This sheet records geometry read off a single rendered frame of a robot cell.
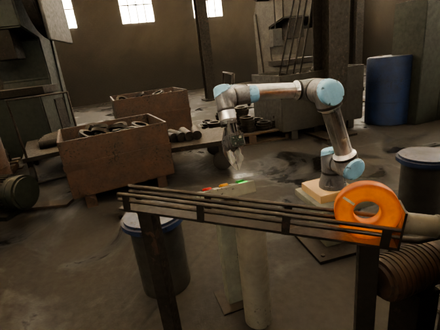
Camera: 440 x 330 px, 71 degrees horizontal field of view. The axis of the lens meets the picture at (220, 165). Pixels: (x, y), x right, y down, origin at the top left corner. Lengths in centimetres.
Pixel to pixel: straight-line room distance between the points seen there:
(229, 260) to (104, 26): 1147
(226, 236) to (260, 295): 27
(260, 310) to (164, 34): 1173
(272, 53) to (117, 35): 712
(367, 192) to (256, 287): 68
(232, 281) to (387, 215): 86
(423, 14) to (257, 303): 398
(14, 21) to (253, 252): 466
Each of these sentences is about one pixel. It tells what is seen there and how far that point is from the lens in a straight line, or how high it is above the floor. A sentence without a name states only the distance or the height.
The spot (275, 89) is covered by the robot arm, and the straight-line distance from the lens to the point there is 153.
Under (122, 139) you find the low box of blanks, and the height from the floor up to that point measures 54.
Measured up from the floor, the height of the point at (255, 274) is 29.
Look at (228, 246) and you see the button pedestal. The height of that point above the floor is 33.
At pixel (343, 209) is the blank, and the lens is 86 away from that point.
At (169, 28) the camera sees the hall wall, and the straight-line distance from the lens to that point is 1264.
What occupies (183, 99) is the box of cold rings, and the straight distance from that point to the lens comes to 449.
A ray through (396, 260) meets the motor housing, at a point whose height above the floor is 53.
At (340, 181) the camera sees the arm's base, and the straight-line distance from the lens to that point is 183.
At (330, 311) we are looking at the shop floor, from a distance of 160.
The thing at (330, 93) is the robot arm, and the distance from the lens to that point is 149.
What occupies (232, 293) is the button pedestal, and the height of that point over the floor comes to 7.
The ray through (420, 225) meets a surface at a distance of 91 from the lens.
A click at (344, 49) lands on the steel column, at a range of 409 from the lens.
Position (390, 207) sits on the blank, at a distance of 88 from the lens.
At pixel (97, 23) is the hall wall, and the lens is 1246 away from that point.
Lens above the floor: 112
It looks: 19 degrees down
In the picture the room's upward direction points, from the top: 7 degrees counter-clockwise
